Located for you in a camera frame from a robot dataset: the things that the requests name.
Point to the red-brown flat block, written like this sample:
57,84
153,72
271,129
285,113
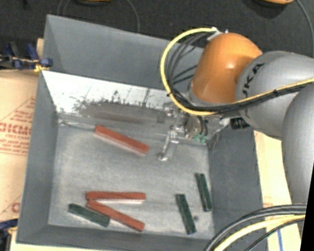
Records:
116,216
115,196
121,140

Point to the grey metal bin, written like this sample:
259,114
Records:
136,175

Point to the dark green flat block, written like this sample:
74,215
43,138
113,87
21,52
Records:
203,192
185,214
88,214

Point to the pale grey metal gripper finger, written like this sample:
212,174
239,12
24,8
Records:
169,148

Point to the black cylinder on white bracket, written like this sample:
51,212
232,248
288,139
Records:
239,123

